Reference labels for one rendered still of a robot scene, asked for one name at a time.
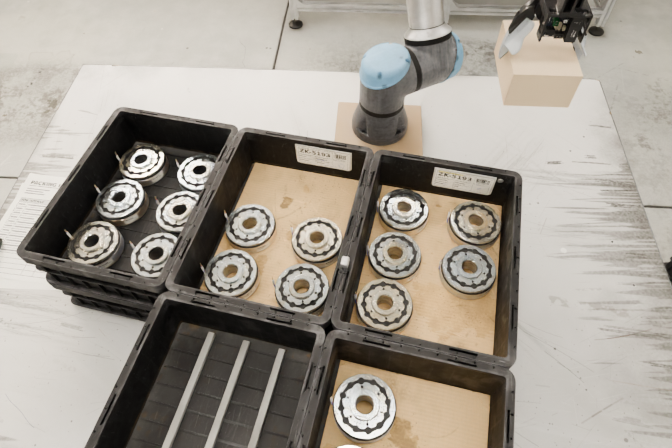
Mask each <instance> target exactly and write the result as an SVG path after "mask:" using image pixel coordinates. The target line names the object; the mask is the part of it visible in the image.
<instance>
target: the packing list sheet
mask: <svg viewBox="0 0 672 448"><path fill-rule="evenodd" d="M65 179H66V178H65V177H56V176H47V175H39V174H33V173H30V174H29V175H28V177H27V179H26V181H25V183H22V185H21V187H20V189H19V191H18V193H17V195H16V197H15V199H14V201H13V202H12V204H11V205H10V207H9V208H8V210H7V211H6V213H5V215H4V216H3V218H2V219H1V221H0V238H2V241H3V242H2V246H1V250H0V288H8V289H36V290H58V289H55V288H53V287H52V286H51V285H50V284H49V283H48V282H47V281H46V272H43V271H39V270H37V269H36V268H35V265H33V264H28V263H26V262H25V261H23V260H22V259H21V258H20V257H19V256H18V255H17V253H16V250H17V247H18V246H19V244H20V243H21V241H22V240H23V239H24V237H25V236H26V234H27V233H28V232H29V230H30V229H31V227H32V226H33V225H34V223H35V222H36V220H37V219H38V217H39V216H40V215H41V213H42V212H43V210H44V209H45V208H46V206H47V205H48V203H49V202H50V201H51V199H52V198H53V196H54V195H55V193H56V192H57V191H58V189H59V188H60V186H61V185H62V184H63V182H64V181H65Z"/></svg>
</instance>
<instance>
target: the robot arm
mask: <svg viewBox="0 0 672 448"><path fill-rule="evenodd" d="M406 4H407V13H408V22H409V28H408V30H407V31H406V32H405V34H404V41H405V46H402V45H400V44H397V43H392V44H389V42H386V43H381V44H377V45H375V46H373V47H372V48H370V49H369V50H368V51H367V52H366V53H365V54H364V56H363V58H362V61H361V67H360V71H359V77H360V93H359V103H358V105H357V107H356V109H355V111H354V113H353V117H352V129H353V132H354V133H355V135H356V136H357V137H358V138H359V139H360V140H362V141H363V142H365V143H368V144H371V145H376V146H386V145H391V144H394V143H396V142H398V141H399V140H401V139H402V138H403V137H404V135H405V134H406V131H407V126H408V117H407V114H406V111H405V107H404V100H405V96H406V95H409V94H412V93H414V92H417V91H419V90H422V89H425V88H427V87H430V86H432V85H435V84H438V83H443V82H445V81H446V80H447V79H450V78H452V77H454V76H455V75H456V74H457V73H458V72H459V70H460V68H461V66H462V63H463V47H462V43H460V39H459V37H458V36H457V35H456V34H455V33H454V32H452V29H451V26H449V25H448V24H447V23H445V20H444V7H443V0H406ZM535 14H536V17H537V19H539V27H538V30H537V33H536V35H537V38H538V42H540V41H541V38H542V37H553V39H562V38H563V41H564V42H568V43H572V45H573V49H574V51H575V52H576V55H577V58H578V60H579V59H580V57H581V56H582V54H583V55H584V57H586V52H585V44H586V38H587V33H586V31H587V29H588V27H589V25H590V22H591V20H592V18H593V13H592V11H591V8H590V5H589V3H588V0H530V1H529V2H527V3H526V4H524V5H523V6H522V7H521V8H520V9H519V10H518V11H517V13H516V14H515V16H514V18H513V20H512V22H511V23H510V25H509V27H508V30H507V32H506V34H505V36H504V38H503V41H502V43H501V46H500V49H499V55H498V57H499V59H501V58H502V57H503V56H504V55H505V54H506V53H508V50H509V51H510V53H511V54H512V55H515V54H517V53H518V52H519V51H520V49H521V47H522V44H523V41H524V38H525V37H526V36H527V35H528V34H529V33H530V32H531V31H532V30H533V28H534V26H535V22H533V21H532V20H533V19H534V17H535Z"/></svg>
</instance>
